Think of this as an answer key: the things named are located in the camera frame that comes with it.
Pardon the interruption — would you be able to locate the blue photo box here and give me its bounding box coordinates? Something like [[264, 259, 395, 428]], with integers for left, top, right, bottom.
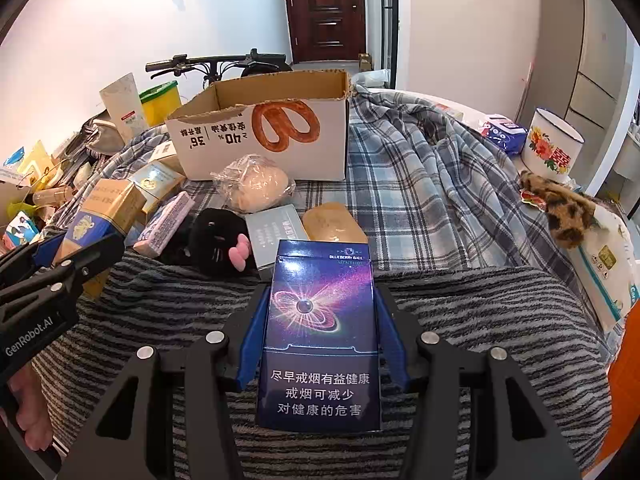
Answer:
[[2, 210, 41, 251]]

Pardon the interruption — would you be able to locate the grey striped blanket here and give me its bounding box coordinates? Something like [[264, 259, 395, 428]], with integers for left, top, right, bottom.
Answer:
[[32, 250, 613, 480]]

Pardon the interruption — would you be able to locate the beige tube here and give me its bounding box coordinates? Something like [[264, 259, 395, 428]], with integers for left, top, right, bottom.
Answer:
[[32, 186, 73, 206]]

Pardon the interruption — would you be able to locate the plaid shirt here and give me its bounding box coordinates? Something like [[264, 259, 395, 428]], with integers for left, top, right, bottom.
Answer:
[[47, 82, 601, 281]]

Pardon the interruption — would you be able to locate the black plush toy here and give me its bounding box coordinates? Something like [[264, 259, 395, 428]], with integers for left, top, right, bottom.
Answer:
[[160, 207, 253, 278]]

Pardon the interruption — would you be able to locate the brown paper packet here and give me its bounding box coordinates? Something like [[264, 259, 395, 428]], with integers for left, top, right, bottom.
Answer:
[[302, 203, 366, 243]]

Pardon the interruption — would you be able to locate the grey cabinet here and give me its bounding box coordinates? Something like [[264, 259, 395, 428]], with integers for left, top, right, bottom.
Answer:
[[517, 0, 640, 196]]

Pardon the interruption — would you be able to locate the bicycle handlebar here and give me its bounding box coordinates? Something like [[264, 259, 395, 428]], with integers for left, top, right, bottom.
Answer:
[[145, 49, 293, 92]]

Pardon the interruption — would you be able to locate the white box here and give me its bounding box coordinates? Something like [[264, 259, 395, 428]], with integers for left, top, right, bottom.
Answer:
[[0, 170, 31, 221]]

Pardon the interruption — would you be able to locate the bread in plastic bag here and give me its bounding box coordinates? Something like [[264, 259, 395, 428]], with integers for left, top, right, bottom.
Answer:
[[210, 156, 296, 212]]

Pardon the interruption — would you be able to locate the white paper cup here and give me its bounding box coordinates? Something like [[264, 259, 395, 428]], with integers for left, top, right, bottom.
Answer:
[[99, 73, 148, 141]]

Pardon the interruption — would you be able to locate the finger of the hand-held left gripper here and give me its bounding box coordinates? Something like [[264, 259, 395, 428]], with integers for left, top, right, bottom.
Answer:
[[0, 232, 68, 286], [0, 232, 126, 321]]

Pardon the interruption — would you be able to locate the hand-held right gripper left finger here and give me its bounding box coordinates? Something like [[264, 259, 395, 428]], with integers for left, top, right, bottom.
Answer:
[[70, 282, 273, 480]]

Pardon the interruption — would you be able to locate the red green small packet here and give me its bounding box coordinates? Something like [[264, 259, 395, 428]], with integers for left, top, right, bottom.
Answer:
[[520, 187, 548, 209]]

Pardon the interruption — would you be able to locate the yellow packet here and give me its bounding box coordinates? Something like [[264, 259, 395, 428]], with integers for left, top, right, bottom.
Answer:
[[15, 140, 56, 181]]

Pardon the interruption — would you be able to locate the grey foil bag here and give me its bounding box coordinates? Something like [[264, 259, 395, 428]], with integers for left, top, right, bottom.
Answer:
[[65, 115, 128, 161]]

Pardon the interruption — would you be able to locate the blue cigarette carton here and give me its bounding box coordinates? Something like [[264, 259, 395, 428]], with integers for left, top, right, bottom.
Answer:
[[256, 240, 383, 433]]

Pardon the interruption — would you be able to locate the person's left hand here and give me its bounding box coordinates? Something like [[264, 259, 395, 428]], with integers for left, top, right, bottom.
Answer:
[[0, 367, 53, 453]]

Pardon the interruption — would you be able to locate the brown door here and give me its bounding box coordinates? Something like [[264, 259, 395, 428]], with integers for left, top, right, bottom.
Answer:
[[280, 0, 368, 65]]

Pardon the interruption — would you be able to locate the floral enamel pot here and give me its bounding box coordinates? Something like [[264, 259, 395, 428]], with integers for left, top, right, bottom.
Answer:
[[521, 107, 585, 184]]

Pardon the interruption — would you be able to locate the leopard print cloth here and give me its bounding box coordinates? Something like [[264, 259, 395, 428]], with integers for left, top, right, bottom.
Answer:
[[520, 170, 598, 251]]

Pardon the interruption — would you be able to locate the pale grey flat box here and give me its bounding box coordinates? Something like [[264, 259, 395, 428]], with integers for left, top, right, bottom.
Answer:
[[245, 205, 311, 271]]

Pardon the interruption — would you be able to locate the yellow container with green lid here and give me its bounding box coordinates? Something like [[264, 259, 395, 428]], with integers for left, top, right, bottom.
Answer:
[[139, 80, 181, 126]]

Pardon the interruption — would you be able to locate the black framed glass door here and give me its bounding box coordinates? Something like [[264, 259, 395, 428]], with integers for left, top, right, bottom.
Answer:
[[377, 0, 401, 88]]

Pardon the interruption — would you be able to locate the white plastic bag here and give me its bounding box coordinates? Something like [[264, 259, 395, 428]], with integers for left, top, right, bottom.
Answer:
[[352, 69, 391, 86]]

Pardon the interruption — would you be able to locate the lavender pack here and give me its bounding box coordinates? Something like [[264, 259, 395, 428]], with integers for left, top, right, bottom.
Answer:
[[132, 191, 195, 257]]

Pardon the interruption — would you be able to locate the orange panel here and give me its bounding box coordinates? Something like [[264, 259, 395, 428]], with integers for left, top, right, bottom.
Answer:
[[605, 305, 640, 461]]

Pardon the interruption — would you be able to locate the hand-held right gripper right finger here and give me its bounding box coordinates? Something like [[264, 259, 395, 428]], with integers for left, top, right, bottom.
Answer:
[[375, 285, 581, 480]]

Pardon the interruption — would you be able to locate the blue white wipes packet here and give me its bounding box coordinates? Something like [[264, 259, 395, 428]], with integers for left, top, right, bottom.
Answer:
[[480, 114, 528, 155]]

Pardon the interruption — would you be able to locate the gold and blue carton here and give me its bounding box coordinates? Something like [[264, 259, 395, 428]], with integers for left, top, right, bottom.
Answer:
[[55, 178, 148, 301]]

